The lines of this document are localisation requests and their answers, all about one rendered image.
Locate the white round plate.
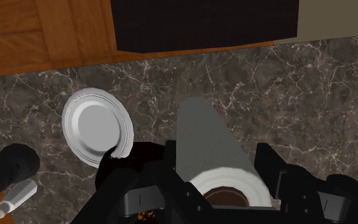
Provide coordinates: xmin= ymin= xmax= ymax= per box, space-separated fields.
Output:
xmin=62 ymin=87 xmax=135 ymax=169

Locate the white paper towel roll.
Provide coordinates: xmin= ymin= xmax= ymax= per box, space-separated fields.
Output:
xmin=175 ymin=96 xmax=273 ymax=208

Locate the small red yellow object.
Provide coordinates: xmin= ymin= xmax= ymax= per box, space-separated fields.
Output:
xmin=137 ymin=209 xmax=156 ymax=222

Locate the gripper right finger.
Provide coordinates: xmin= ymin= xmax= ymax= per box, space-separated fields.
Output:
xmin=254 ymin=143 xmax=358 ymax=224

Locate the white salt shaker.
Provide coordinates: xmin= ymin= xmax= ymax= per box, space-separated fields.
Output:
xmin=0 ymin=178 xmax=39 ymax=220

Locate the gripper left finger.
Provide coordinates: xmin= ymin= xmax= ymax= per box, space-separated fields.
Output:
xmin=70 ymin=139 xmax=221 ymax=224

